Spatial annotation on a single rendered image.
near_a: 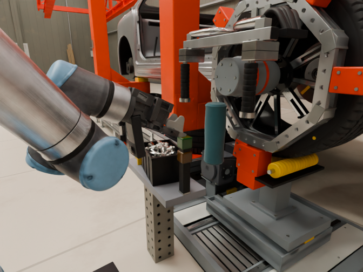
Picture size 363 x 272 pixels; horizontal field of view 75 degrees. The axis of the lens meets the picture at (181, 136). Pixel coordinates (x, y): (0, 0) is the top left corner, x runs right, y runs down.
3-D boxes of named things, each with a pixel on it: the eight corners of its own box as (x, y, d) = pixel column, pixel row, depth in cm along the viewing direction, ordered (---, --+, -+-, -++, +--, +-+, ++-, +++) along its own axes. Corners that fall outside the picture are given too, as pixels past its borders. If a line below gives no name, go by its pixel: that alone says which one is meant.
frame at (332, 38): (325, 165, 76) (363, -30, 60) (314, 169, 73) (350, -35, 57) (219, 128, 121) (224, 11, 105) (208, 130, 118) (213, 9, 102)
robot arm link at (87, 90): (33, 102, 49) (48, 58, 50) (91, 120, 57) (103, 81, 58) (39, 103, 42) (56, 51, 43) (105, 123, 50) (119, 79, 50)
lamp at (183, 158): (192, 162, 81) (192, 151, 79) (182, 164, 79) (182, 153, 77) (186, 158, 84) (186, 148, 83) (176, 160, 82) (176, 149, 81)
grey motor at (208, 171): (265, 192, 156) (271, 142, 146) (215, 211, 135) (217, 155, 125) (245, 181, 171) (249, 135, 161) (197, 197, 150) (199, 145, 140)
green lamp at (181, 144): (193, 148, 79) (193, 137, 78) (182, 150, 77) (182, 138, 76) (186, 145, 82) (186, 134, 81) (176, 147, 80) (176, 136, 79)
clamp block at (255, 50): (278, 61, 64) (280, 40, 62) (254, 60, 59) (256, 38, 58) (263, 61, 68) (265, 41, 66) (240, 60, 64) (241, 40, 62)
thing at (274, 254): (329, 242, 112) (333, 224, 109) (279, 274, 94) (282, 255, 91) (250, 194, 153) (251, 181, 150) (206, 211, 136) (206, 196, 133)
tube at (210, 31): (257, 39, 85) (260, 7, 82) (214, 36, 76) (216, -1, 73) (224, 43, 100) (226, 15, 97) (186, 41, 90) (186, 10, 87)
